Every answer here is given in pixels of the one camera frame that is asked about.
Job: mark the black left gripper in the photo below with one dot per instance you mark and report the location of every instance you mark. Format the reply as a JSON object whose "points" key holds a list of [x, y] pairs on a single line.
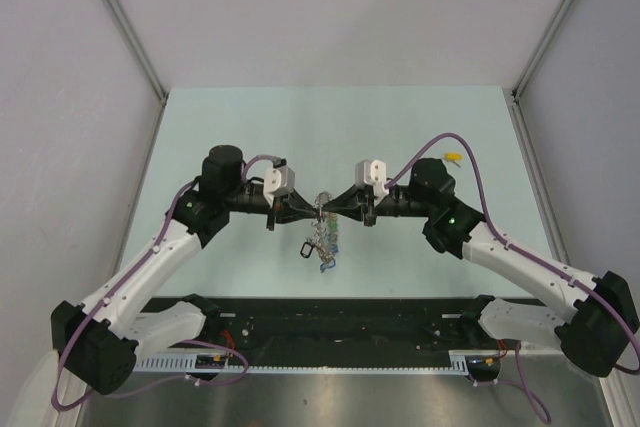
{"points": [[289, 208]]}

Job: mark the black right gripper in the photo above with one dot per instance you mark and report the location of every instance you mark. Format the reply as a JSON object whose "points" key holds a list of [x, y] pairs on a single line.
{"points": [[353, 204]]}

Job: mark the metal disc keyring organizer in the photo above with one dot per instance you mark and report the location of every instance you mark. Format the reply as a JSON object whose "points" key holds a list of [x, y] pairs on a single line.
{"points": [[325, 237]]}

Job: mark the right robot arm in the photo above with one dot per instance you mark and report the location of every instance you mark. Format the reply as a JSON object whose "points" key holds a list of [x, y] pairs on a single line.
{"points": [[591, 319]]}

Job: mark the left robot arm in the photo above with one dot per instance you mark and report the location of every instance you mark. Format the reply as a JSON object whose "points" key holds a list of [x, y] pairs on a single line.
{"points": [[101, 339]]}

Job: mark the yellow tag key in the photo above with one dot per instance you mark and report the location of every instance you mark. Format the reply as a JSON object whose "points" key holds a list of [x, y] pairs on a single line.
{"points": [[452, 157]]}

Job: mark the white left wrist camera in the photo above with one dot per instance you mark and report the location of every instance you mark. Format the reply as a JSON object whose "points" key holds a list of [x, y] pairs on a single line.
{"points": [[279, 181]]}

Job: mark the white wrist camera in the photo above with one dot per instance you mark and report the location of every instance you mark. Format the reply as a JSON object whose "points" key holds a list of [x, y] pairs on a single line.
{"points": [[372, 173], [279, 181]]}

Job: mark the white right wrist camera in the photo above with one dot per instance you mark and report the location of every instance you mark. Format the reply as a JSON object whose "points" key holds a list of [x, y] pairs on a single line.
{"points": [[372, 173]]}

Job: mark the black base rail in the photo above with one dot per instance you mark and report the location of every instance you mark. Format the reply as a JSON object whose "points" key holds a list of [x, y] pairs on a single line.
{"points": [[342, 332]]}

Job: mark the white slotted cable duct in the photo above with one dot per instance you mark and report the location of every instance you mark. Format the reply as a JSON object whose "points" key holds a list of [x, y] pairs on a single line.
{"points": [[455, 364]]}

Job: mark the aluminium frame post left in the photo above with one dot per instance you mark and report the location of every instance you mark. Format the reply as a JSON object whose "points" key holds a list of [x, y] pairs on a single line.
{"points": [[128, 33]]}

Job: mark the aluminium frame post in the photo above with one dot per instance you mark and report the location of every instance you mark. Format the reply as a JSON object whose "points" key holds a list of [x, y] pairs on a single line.
{"points": [[558, 18], [128, 33]]}

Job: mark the aluminium frame post right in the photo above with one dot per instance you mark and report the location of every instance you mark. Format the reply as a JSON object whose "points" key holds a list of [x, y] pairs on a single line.
{"points": [[558, 18]]}

